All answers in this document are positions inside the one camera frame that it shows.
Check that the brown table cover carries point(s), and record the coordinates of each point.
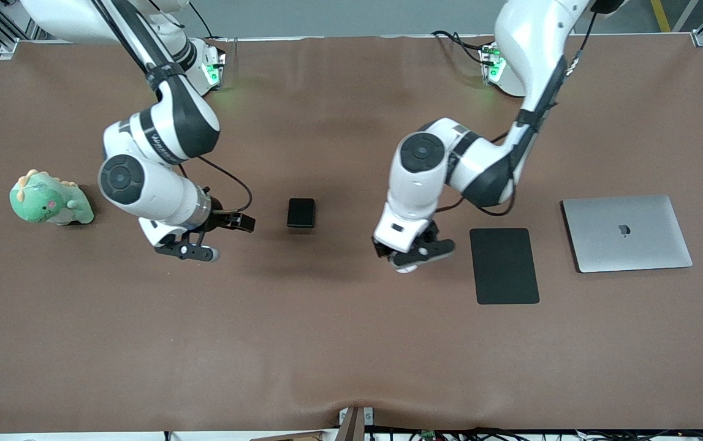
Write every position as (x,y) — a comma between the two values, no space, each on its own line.
(351,337)

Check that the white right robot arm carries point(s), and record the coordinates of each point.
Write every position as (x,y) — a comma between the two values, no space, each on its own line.
(161,122)

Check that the silver laptop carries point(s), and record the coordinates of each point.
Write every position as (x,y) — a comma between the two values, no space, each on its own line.
(627,236)

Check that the black phone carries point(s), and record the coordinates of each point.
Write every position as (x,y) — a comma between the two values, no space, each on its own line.
(301,212)

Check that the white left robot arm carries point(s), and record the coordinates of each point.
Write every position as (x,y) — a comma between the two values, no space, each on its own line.
(418,153)

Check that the black mouse pad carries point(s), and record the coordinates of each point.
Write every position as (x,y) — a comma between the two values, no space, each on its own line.
(504,266)

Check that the metal table edge bracket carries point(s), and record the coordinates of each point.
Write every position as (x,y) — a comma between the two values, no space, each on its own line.
(354,422)

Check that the green dinosaur plush toy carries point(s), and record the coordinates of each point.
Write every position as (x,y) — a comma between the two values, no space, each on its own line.
(41,202)

